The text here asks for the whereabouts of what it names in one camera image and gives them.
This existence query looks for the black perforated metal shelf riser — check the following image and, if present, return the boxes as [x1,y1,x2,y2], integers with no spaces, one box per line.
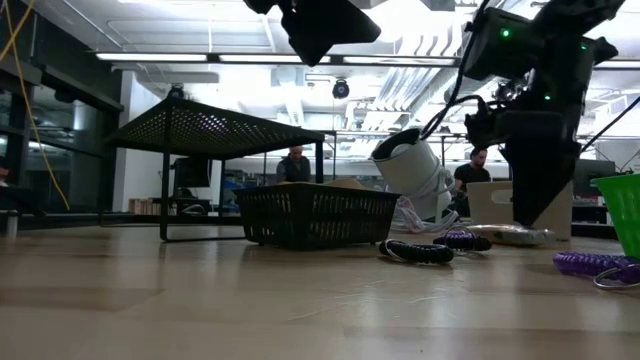
[103,95,326,243]

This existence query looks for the wooden crate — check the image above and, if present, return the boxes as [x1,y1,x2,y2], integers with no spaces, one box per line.
[128,197,174,216]

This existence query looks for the person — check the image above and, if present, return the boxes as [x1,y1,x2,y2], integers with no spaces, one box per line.
[276,145,314,184]
[452,147,494,217]

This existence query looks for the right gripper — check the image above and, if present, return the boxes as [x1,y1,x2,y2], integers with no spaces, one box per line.
[499,110,584,226]

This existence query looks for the yellow extension cable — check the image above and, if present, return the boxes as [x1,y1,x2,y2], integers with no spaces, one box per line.
[0,0,71,211]

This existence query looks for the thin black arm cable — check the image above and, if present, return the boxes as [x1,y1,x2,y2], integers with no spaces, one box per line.
[579,94,640,154]

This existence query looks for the black plastic mesh basket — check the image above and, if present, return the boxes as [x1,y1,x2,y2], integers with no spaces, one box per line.
[232,182,401,251]

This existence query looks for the white mug with cable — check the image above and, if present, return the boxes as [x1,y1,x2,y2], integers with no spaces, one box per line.
[369,127,454,221]

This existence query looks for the black coil keychain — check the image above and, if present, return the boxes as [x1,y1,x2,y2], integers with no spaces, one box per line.
[378,238,456,266]

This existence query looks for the yellow snack packet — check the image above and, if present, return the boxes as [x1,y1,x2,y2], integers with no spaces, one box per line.
[464,223,559,247]

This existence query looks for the black right camera cable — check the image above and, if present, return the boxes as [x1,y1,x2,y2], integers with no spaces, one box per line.
[421,0,494,141]

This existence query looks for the long ceiling light strip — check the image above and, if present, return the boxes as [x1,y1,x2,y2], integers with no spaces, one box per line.
[94,51,640,71]

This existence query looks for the green plastic basket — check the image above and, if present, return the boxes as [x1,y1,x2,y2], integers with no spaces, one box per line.
[589,173,640,259]

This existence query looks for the white plastic bin with handle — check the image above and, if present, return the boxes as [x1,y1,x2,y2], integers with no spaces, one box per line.
[466,179,575,241]

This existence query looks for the black computer monitor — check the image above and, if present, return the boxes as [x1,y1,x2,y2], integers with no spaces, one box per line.
[574,159,617,199]
[172,157,212,190]

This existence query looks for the black aluminium table frame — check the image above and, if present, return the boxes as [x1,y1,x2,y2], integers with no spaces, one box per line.
[0,212,617,240]

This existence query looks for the white lamp cable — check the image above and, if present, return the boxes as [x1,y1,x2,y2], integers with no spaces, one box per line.
[392,197,461,235]

